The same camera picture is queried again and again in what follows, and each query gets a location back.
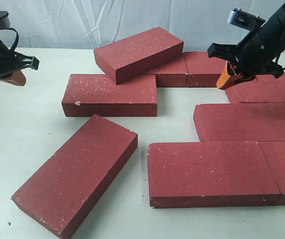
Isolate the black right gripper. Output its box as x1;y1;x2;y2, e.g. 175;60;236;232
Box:
207;3;285;90

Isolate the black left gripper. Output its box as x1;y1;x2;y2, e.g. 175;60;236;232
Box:
0;41;39;86

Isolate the white-speckled red brick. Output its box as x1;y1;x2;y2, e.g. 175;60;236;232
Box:
62;74;158;117

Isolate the middle row red brick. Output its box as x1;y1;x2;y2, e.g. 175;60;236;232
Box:
193;103;285;141

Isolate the white backdrop curtain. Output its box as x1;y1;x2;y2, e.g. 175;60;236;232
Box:
0;0;283;51

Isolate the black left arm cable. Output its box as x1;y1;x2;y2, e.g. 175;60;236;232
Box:
0;24;20;54

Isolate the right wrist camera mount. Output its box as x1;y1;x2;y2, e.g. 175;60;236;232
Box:
228;8;266;31

